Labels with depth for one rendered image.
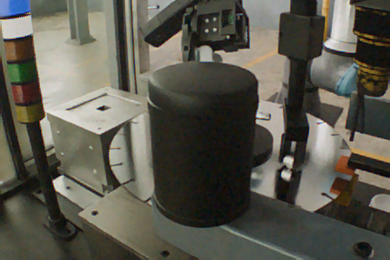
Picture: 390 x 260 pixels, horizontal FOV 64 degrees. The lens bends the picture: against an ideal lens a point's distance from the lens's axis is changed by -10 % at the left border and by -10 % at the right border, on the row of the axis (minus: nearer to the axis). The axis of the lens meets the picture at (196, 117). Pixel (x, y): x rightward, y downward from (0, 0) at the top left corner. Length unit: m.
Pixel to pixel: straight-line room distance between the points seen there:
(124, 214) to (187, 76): 0.36
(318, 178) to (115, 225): 0.27
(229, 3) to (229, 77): 0.33
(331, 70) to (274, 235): 0.77
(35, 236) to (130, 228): 0.23
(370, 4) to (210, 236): 0.25
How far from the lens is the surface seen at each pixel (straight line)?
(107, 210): 0.52
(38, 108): 0.54
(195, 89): 0.16
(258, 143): 0.46
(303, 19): 0.39
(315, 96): 1.06
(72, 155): 0.74
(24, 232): 0.68
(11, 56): 0.51
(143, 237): 0.47
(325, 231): 0.20
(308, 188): 0.40
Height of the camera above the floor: 1.18
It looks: 25 degrees down
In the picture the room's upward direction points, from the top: straight up
